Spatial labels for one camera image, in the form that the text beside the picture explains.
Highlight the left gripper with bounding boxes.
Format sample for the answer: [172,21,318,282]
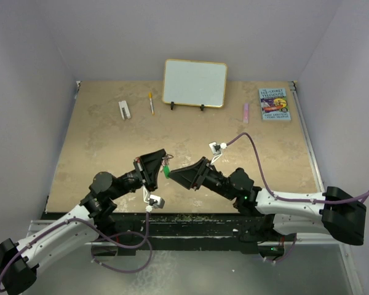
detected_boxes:
[108,148,165,200]

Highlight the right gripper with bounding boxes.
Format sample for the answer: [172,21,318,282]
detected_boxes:
[168,156,236,200]

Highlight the key with green tag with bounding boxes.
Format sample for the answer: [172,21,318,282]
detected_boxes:
[162,165,170,179]

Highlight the keyring with tagged keys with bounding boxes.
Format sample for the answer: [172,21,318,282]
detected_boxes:
[162,154,174,167]

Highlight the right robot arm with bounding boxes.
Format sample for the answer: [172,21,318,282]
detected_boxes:
[169,157,367,246]

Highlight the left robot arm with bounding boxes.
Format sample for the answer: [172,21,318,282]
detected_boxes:
[0,149,167,294]

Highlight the white eraser block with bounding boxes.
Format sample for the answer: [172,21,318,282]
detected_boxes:
[118,100,131,120]

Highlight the yellow white marker pen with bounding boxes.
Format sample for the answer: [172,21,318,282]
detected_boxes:
[148,92,155,115]

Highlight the pink highlighter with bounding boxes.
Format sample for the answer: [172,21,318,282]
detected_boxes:
[243,103,249,124]

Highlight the small whiteboard on stand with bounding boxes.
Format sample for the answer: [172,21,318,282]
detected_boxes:
[162,59,228,110]

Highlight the blue paperback book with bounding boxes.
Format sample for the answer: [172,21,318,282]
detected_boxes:
[258,88,292,121]

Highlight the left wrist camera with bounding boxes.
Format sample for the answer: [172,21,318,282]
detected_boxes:
[143,186,165,213]

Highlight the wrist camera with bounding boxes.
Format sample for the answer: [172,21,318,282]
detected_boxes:
[143,186,165,213]
[209,142,227,165]

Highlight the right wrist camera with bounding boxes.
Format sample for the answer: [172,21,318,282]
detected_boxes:
[209,142,227,165]

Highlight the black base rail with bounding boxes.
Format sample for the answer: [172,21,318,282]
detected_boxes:
[97,213,296,258]

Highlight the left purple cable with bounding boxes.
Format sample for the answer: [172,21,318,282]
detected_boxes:
[0,205,154,292]

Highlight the purple cable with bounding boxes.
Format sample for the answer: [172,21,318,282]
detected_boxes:
[223,132,369,266]
[0,205,154,292]

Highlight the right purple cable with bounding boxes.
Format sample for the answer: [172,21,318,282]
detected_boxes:
[223,132,369,266]

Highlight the aluminium frame rail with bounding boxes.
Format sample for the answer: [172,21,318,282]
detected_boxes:
[276,82,344,245]

